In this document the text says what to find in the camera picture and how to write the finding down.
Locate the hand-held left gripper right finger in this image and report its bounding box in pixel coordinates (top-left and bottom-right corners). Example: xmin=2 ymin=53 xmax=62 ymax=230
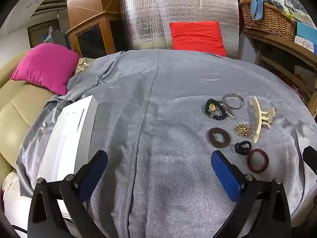
xmin=210 ymin=150 xmax=291 ymax=238

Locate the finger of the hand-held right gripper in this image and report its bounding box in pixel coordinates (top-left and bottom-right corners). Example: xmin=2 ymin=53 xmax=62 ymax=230
xmin=303 ymin=146 xmax=317 ymax=176

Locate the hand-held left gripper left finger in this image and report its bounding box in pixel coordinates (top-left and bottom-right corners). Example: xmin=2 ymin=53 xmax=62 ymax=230
xmin=27 ymin=150 xmax=109 ymax=238

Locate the maroon hair tie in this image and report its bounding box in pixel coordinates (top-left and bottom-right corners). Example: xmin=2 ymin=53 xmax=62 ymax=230
xmin=247 ymin=148 xmax=269 ymax=174

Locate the small black hair tie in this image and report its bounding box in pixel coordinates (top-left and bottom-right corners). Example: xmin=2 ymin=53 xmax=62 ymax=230
xmin=234 ymin=140 xmax=252 ymax=156

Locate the brown hair tie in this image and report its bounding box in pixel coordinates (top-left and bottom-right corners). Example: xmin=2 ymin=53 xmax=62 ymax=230
xmin=207 ymin=127 xmax=231 ymax=149

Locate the gold brooch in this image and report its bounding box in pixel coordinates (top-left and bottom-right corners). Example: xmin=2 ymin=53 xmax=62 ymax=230
xmin=231 ymin=123 xmax=252 ymax=138

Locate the white rectangular box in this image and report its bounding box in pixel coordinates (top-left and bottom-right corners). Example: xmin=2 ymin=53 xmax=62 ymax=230
xmin=37 ymin=95 xmax=99 ymax=222

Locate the black scrunchie with bead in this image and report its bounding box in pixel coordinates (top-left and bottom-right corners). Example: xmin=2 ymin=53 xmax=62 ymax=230
xmin=204 ymin=98 xmax=234 ymax=121

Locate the cream hair claw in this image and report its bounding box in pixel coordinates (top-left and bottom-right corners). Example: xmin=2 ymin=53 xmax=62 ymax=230
xmin=252 ymin=96 xmax=276 ymax=144

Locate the silver wrist watch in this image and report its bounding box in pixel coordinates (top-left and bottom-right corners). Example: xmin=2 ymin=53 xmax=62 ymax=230
xmin=208 ymin=93 xmax=245 ymax=121

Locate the white fleece blanket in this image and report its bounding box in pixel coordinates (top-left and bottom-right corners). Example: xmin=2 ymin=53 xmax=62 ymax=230
xmin=1 ymin=171 xmax=35 ymax=231

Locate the grey cloth cover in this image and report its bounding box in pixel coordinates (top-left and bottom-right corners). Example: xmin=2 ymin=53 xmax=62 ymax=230
xmin=16 ymin=49 xmax=314 ymax=238

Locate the beige leather sofa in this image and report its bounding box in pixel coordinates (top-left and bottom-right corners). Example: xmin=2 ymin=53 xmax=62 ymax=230
xmin=0 ymin=50 xmax=58 ymax=176

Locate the beige patterned cloth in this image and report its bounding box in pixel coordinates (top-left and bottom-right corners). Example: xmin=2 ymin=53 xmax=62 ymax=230
xmin=74 ymin=57 xmax=95 ymax=76

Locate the wooden shelf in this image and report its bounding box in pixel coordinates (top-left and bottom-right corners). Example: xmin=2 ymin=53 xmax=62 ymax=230
xmin=243 ymin=27 xmax=317 ymax=109

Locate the pink pillow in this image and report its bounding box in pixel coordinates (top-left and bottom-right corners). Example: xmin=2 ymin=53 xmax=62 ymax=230
xmin=10 ymin=43 xmax=80 ymax=95

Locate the blue cardboard box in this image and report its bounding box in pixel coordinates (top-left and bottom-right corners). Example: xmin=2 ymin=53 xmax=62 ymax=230
xmin=295 ymin=21 xmax=317 ymax=46

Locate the red square cushion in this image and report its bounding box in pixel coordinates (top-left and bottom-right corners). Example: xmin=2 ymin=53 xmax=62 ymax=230
xmin=170 ymin=21 xmax=228 ymax=57

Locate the wicker basket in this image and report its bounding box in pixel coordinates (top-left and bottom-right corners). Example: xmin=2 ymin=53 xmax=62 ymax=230
xmin=240 ymin=0 xmax=298 ymax=41

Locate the wooden cabinet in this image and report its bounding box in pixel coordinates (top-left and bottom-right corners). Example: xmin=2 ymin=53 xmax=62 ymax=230
xmin=66 ymin=0 xmax=127 ymax=55

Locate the silver foil insulation sheet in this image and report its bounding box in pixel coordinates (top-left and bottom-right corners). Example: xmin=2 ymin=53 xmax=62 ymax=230
xmin=120 ymin=0 xmax=240 ymax=60

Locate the blue cloth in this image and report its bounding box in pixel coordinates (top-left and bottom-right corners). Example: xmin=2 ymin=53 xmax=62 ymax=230
xmin=250 ymin=0 xmax=273 ymax=21

